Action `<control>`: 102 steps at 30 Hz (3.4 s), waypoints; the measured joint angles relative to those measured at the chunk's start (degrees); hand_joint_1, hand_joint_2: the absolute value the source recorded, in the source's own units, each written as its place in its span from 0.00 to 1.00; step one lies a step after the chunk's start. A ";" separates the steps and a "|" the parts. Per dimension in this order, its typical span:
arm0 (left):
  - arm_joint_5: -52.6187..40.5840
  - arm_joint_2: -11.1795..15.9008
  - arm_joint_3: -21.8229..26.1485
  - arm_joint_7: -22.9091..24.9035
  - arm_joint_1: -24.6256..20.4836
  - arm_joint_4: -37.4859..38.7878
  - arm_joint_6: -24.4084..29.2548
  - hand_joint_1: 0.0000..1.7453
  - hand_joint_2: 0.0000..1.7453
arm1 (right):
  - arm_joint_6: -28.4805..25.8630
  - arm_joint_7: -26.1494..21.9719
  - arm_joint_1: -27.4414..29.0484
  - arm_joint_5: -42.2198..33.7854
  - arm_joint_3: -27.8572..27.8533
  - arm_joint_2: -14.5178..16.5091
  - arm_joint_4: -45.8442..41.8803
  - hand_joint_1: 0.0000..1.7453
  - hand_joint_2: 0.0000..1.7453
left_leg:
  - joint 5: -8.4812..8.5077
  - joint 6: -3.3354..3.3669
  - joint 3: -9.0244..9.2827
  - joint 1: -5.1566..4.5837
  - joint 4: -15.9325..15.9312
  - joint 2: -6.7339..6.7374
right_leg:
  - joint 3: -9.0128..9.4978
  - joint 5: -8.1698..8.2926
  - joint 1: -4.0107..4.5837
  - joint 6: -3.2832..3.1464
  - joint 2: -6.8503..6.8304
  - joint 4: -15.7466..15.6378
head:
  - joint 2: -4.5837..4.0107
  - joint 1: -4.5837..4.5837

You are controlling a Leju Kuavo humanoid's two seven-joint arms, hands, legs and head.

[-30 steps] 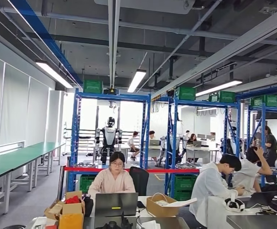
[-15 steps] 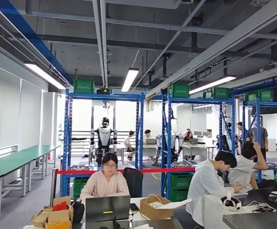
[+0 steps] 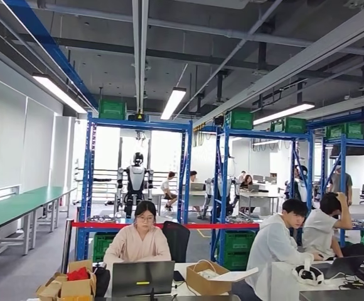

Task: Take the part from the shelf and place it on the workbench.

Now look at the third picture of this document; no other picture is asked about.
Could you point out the blue steel shelf rack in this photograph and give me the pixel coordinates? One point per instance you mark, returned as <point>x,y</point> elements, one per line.
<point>138,124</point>
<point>358,143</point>
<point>263,135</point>

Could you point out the long green workbench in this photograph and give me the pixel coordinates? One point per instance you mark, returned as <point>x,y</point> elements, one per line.
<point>0,212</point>
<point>53,191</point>

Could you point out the person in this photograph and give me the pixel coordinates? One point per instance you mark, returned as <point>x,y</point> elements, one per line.
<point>272,249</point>
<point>166,185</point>
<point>316,232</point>
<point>342,182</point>
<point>247,181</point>
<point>194,176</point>
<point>138,245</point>

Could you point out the dark laptop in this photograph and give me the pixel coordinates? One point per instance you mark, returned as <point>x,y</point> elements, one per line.
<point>143,278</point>
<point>342,266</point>
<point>254,188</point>
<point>198,187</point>

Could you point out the long ceiling light bar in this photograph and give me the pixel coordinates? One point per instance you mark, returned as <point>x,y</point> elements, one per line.
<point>282,113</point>
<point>173,104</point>
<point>60,93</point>

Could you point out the silver humanoid robot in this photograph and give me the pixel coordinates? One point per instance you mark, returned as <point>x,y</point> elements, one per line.
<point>136,178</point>
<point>208,191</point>
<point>301,189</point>

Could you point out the grey office desk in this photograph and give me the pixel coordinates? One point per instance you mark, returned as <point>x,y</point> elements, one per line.
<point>263,195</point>

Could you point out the black phone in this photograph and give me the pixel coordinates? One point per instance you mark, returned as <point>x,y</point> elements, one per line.
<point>179,276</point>

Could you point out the open brown cardboard box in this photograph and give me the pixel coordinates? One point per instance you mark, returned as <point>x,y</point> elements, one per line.
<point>75,291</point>
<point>207,286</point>

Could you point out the black bag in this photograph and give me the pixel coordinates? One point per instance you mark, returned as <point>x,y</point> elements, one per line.
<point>102,282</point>

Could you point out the red cloth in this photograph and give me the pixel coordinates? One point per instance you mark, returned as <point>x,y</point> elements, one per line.
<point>78,274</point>

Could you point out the grey roller blind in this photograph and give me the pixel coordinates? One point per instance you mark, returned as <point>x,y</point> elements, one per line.
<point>6,137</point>
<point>39,145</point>

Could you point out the white VR headset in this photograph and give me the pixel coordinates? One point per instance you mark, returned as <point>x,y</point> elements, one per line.
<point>307,276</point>

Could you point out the steel barrier post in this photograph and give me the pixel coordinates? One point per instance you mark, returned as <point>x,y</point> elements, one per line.
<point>66,249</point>

